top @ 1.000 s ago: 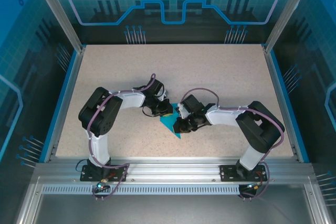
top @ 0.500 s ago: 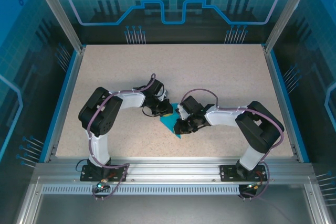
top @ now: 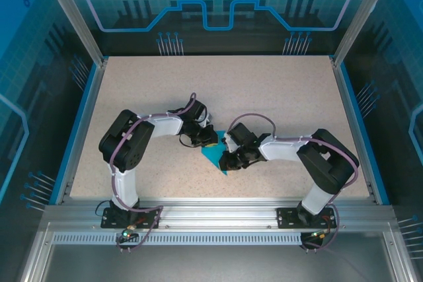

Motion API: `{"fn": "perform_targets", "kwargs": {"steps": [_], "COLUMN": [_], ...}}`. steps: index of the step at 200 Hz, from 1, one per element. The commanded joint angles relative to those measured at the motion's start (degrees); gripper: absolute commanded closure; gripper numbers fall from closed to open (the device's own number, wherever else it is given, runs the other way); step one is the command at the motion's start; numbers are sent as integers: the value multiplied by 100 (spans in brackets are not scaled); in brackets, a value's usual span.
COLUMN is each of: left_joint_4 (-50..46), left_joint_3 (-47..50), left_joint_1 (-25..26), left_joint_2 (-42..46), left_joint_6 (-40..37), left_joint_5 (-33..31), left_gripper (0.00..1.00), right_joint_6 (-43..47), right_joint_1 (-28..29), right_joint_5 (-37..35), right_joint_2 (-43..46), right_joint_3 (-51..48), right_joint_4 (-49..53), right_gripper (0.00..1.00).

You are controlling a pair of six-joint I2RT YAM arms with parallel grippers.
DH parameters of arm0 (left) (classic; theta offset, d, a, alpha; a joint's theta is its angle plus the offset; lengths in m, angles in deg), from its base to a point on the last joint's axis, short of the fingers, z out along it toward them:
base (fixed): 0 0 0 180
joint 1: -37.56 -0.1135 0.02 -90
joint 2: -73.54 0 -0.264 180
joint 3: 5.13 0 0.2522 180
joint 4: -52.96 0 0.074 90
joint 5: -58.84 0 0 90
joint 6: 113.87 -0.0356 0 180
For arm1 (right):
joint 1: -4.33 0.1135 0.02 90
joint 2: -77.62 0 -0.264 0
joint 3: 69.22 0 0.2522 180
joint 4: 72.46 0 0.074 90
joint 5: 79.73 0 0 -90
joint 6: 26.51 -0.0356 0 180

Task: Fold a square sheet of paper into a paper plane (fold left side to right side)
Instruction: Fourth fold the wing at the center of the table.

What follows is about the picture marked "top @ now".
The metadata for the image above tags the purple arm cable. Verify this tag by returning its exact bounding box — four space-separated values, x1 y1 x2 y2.
231 113 361 254
110 92 199 254

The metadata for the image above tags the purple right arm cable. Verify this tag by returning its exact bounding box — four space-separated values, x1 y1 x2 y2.
231 113 361 254

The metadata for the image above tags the aluminium frame post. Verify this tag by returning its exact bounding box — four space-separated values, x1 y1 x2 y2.
333 0 397 65
36 0 108 65

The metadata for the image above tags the cable connector with green light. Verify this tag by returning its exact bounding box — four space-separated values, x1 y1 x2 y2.
120 225 138 242
309 229 331 242

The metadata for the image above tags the aluminium mounting rail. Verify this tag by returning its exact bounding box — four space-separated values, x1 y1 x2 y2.
44 197 396 230

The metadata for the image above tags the aluminium side rail blue edge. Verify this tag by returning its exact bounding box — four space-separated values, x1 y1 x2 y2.
49 59 108 205
332 59 391 205

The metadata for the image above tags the blue square paper sheet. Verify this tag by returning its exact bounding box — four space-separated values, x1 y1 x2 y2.
200 129 232 176

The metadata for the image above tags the blue printed enclosure panel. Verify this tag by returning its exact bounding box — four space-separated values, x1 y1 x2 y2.
340 0 423 282
49 0 377 57
0 0 100 282

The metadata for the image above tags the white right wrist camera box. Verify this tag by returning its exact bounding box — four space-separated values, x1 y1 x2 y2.
223 131 239 154

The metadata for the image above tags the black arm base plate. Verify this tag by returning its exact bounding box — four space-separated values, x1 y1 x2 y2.
100 207 162 229
276 207 338 229

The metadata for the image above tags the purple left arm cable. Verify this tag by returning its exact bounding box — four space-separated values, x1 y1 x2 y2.
110 92 199 254

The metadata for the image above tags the aluminium frame tray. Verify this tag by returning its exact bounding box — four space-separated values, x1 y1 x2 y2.
19 222 417 282

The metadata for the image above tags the slotted grey cable duct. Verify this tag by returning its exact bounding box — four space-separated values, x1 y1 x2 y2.
52 232 303 246

